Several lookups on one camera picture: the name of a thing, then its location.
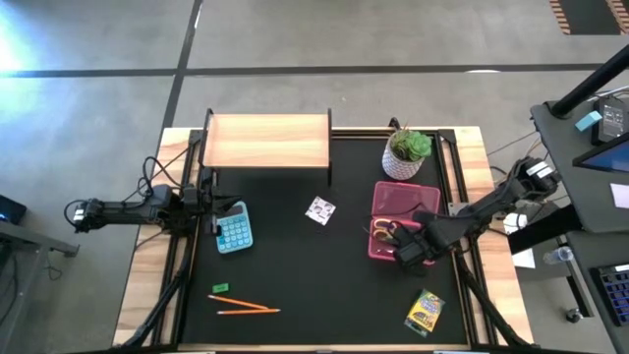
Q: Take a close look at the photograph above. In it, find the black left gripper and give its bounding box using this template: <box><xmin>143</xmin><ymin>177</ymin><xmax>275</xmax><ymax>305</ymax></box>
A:
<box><xmin>182</xmin><ymin>168</ymin><xmax>243</xmax><ymax>216</ymax></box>

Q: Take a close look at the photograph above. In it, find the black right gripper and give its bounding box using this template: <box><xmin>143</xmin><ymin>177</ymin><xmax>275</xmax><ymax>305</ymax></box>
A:
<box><xmin>390</xmin><ymin>223</ymin><xmax>434</xmax><ymax>277</ymax></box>

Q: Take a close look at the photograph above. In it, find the transparent pink pencil case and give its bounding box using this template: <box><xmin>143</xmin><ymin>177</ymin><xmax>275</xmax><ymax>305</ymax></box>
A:
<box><xmin>367</xmin><ymin>180</ymin><xmax>442</xmax><ymax>267</ymax></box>

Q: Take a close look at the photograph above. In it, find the green yellow crayon box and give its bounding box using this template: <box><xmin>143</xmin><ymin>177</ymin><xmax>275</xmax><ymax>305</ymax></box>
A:
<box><xmin>403</xmin><ymin>288</ymin><xmax>446</xmax><ymax>339</ymax></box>

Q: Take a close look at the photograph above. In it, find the white patterned sticker card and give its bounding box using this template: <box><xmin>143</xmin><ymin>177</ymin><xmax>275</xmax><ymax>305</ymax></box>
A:
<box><xmin>304</xmin><ymin>195</ymin><xmax>338</xmax><ymax>227</ymax></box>

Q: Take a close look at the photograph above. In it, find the light blue calculator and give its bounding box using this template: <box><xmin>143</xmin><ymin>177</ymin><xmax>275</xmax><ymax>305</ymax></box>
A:
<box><xmin>213</xmin><ymin>201</ymin><xmax>255</xmax><ymax>255</ymax></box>

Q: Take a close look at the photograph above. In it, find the wooden shelf with black legs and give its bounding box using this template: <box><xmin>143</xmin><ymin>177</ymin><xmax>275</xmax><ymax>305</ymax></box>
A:
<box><xmin>198</xmin><ymin>107</ymin><xmax>335</xmax><ymax>189</ymax></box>

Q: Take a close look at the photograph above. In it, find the succulent in white patterned pot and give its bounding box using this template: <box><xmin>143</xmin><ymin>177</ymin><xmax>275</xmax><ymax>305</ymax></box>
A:
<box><xmin>380</xmin><ymin>124</ymin><xmax>434</xmax><ymax>182</ymax></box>

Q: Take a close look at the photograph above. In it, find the dark table mat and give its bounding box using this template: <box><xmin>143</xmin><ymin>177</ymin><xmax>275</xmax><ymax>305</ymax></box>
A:
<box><xmin>179</xmin><ymin>130</ymin><xmax>469</xmax><ymax>346</ymax></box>

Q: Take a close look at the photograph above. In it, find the white paper sheet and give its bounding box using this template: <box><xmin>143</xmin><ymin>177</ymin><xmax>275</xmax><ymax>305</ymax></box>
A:
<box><xmin>510</xmin><ymin>247</ymin><xmax>538</xmax><ymax>270</ymax></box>
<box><xmin>609</xmin><ymin>182</ymin><xmax>629</xmax><ymax>210</ymax></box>

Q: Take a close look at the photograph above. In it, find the clear water bottle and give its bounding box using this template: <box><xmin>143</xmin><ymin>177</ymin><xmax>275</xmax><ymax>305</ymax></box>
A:
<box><xmin>542</xmin><ymin>245</ymin><xmax>575</xmax><ymax>267</ymax></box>

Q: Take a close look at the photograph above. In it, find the black side desk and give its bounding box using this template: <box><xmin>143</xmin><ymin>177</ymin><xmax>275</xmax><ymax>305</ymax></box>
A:
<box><xmin>529</xmin><ymin>94</ymin><xmax>629</xmax><ymax>235</ymax></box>

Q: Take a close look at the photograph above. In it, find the grey side desk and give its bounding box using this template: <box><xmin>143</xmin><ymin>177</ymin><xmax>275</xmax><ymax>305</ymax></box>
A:
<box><xmin>0</xmin><ymin>219</ymin><xmax>81</xmax><ymax>354</ymax></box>

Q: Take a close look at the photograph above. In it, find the black box device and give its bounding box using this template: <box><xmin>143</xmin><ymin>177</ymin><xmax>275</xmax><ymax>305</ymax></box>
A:
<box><xmin>0</xmin><ymin>193</ymin><xmax>29</xmax><ymax>226</ymax></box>

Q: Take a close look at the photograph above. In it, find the light blue block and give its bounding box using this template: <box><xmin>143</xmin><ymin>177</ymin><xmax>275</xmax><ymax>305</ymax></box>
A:
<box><xmin>574</xmin><ymin>109</ymin><xmax>603</xmax><ymax>133</ymax></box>

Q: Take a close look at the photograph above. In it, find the laptop screen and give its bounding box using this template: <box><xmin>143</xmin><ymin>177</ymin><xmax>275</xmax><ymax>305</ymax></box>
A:
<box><xmin>571</xmin><ymin>131</ymin><xmax>629</xmax><ymax>175</ymax></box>

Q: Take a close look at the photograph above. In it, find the black keyboard with blue keys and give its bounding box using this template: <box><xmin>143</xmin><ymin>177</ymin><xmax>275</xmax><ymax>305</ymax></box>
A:
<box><xmin>590</xmin><ymin>263</ymin><xmax>629</xmax><ymax>328</ymax></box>

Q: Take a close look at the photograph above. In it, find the black power adapter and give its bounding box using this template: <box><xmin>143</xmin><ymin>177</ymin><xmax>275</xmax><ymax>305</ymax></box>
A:
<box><xmin>591</xmin><ymin>94</ymin><xmax>629</xmax><ymax>147</ymax></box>

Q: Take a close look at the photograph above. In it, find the black round pole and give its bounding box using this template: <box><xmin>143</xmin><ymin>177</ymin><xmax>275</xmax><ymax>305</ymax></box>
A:
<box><xmin>548</xmin><ymin>45</ymin><xmax>629</xmax><ymax>120</ymax></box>

